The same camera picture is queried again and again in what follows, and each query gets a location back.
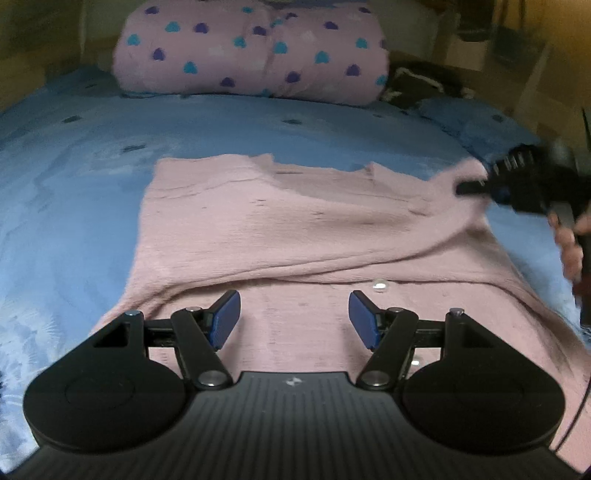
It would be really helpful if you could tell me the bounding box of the pink knitted sweater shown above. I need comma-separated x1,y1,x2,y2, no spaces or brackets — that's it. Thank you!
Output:
104,154,590,470

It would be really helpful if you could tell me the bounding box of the person's right hand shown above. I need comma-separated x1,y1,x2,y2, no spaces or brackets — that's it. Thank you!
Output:
548,212,590,282

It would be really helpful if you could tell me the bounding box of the blue floral pillow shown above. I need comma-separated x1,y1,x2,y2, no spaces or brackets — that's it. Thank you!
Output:
417,97,541,163

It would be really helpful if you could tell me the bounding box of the black and white bag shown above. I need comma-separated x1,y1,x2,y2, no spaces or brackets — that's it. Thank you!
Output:
380,61,464,110

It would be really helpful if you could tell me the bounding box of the blue floral bed sheet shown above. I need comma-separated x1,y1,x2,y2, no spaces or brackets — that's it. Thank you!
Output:
0,64,591,462

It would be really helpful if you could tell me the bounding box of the pink heart-patterned rolled quilt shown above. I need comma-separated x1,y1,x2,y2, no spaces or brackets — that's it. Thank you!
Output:
112,1,389,106

